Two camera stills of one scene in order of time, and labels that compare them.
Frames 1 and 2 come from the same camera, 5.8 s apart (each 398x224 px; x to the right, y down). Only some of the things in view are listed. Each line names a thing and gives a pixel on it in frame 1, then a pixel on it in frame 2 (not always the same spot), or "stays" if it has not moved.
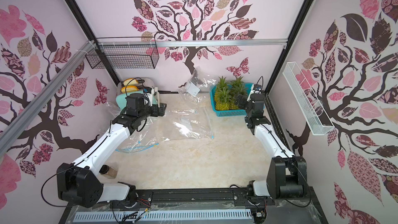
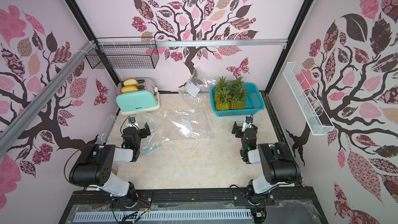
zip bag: (186, 123) stays
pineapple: (238, 87) stays
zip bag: (197, 89) stays
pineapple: (222, 93) stays
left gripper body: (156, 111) → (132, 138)
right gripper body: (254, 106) → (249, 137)
